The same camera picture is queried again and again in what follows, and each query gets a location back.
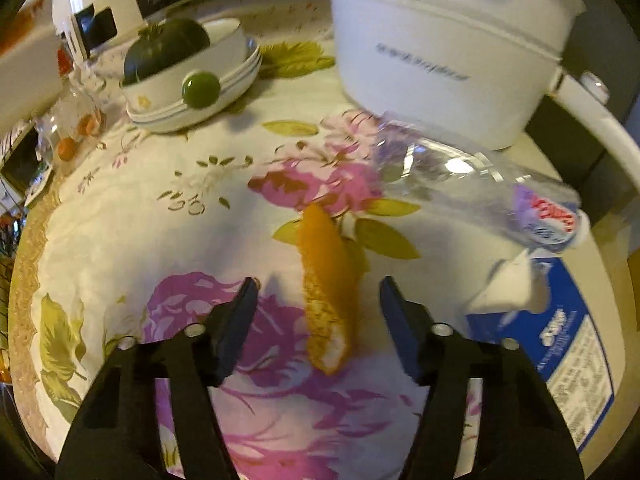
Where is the dark green avocado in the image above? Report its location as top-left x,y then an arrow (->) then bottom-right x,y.
122,18 -> 211,86

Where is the blue flat cardboard box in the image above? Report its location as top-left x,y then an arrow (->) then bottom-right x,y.
465,255 -> 621,456

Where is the orange peel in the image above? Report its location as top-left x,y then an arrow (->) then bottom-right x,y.
297,202 -> 368,376

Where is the small green lime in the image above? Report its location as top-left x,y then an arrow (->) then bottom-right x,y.
181,71 -> 222,109

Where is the clear plastic bottle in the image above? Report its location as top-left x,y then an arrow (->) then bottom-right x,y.
370,120 -> 593,252

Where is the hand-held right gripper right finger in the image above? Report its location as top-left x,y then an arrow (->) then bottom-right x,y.
378,276 -> 586,480

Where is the white orange carton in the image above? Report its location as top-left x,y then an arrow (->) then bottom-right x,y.
0,0 -> 63,136

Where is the floral tablecloth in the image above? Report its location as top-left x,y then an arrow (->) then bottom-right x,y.
7,0 -> 640,480

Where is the white bowl with avocado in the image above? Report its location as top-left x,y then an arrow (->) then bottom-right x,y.
120,17 -> 263,134

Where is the white electric pot with handle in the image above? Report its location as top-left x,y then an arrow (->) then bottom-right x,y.
329,0 -> 640,211

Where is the crumpled white tissue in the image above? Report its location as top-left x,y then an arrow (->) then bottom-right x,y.
465,247 -> 551,316

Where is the clear drinking glass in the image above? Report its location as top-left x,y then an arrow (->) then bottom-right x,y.
37,85 -> 108,166

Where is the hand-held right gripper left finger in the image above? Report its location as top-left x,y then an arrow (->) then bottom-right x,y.
54,276 -> 261,480

